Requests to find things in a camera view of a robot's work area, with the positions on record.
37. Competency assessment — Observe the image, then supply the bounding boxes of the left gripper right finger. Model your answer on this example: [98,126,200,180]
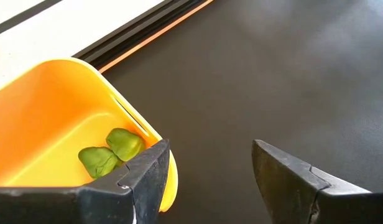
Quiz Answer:
[252,139,383,224]

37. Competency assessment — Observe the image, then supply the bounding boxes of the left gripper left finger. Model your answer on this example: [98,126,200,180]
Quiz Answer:
[0,139,170,224]

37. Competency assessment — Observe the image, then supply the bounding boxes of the small green pepper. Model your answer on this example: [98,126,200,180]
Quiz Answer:
[78,146,122,180]
[105,127,146,162]

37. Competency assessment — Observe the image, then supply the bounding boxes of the yellow plastic basket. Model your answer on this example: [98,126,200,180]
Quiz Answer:
[0,57,179,213]

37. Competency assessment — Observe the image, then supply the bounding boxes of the black table mat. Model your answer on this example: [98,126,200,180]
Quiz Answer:
[99,0,383,224]

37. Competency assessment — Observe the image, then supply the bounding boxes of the black aluminium table frame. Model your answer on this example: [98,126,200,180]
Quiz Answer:
[72,0,215,74]

